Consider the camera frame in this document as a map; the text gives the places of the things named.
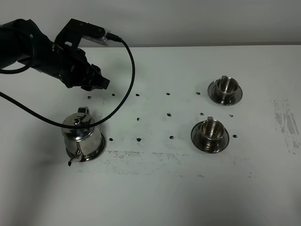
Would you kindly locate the stainless steel teapot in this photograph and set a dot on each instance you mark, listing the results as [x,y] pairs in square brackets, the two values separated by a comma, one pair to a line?
[81,118]

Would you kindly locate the far stainless steel saucer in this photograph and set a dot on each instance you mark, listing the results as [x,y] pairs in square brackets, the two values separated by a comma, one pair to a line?
[223,101]

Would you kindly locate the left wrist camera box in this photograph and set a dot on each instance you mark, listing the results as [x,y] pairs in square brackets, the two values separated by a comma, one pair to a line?
[76,30]

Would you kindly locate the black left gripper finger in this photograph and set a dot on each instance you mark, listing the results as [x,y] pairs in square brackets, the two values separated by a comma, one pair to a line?
[88,88]
[98,81]

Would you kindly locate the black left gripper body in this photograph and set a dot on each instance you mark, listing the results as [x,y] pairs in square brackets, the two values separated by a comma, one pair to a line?
[70,66]

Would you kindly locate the near stainless steel saucer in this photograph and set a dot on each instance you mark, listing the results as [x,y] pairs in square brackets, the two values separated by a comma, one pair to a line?
[195,137]

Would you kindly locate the steel teapot saucer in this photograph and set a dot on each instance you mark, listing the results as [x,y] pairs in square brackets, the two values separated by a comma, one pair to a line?
[90,149]

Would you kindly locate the stainless steel teacup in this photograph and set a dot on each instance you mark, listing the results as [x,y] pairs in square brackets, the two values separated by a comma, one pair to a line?
[211,132]
[226,87]

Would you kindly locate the far stainless steel teacup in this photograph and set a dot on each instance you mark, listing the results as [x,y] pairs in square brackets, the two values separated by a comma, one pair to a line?
[226,87]

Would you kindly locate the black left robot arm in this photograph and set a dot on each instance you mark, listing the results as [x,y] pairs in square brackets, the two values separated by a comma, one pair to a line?
[22,41]

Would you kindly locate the near stainless steel teacup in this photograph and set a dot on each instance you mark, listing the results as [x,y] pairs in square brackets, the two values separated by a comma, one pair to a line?
[211,132]

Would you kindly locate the stainless steel saucer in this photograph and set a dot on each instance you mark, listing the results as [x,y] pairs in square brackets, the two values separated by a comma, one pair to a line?
[223,101]
[195,137]

